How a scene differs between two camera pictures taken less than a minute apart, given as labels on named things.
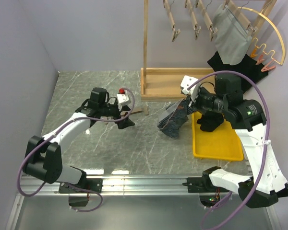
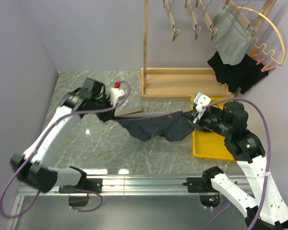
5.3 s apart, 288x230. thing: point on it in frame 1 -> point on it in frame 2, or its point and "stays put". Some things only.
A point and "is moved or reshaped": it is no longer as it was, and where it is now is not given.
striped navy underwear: [174, 117] is moved or reshaped
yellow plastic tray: [222, 143] stays put
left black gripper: [125, 122] -> [109, 115]
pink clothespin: [266, 68] stays put
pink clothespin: [260, 60] stays put
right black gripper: [196, 103] -> [199, 124]
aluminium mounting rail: [160, 185] stays put
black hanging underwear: [248, 67] stays put
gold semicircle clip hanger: [265, 44] stays put
